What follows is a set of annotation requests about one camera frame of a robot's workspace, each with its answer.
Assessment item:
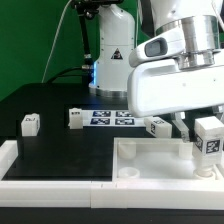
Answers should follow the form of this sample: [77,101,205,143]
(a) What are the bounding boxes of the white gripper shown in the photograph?
[127,49,224,142]

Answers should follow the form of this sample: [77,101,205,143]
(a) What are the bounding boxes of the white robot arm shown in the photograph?
[127,0,224,117]

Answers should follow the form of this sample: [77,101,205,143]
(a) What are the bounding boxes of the white square tabletop part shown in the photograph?
[112,138,224,181]

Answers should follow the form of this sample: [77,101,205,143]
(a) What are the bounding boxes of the white cable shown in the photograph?
[41,0,74,84]

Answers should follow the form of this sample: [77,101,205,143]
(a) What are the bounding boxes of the white U-shaped fence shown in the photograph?
[0,140,224,210]

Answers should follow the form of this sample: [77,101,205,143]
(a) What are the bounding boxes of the white sheet with tags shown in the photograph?
[82,110,144,127]

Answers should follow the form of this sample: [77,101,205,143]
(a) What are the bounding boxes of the black cable bundle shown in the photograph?
[45,66,94,84]

